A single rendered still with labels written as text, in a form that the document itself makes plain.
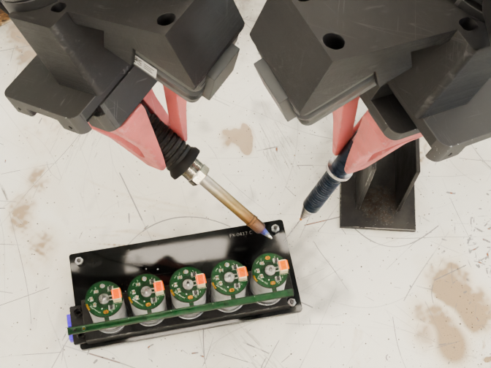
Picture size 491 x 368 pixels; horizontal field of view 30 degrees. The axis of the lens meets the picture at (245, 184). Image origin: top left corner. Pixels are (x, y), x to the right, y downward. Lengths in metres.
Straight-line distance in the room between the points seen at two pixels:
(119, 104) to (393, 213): 0.28
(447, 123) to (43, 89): 0.22
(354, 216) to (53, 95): 0.29
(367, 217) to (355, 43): 0.35
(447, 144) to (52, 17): 0.20
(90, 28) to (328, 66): 0.16
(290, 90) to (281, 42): 0.02
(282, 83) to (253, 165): 0.34
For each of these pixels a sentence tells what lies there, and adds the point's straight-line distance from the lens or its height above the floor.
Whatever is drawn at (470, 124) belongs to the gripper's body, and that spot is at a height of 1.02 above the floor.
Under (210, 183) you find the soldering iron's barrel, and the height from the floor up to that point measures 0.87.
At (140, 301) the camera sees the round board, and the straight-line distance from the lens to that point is 0.61.
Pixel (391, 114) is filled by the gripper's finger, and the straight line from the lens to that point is 0.45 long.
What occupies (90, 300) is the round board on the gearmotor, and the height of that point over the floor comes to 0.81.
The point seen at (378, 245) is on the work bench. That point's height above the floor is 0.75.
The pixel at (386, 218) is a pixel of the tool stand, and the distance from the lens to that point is 0.71.
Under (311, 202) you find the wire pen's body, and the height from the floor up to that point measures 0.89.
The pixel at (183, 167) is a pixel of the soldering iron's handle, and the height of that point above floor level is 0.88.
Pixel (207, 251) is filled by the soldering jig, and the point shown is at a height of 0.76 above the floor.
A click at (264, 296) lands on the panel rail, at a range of 0.61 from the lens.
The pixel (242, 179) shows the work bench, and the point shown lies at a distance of 0.71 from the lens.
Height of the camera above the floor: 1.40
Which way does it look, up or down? 66 degrees down
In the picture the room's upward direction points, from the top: 6 degrees clockwise
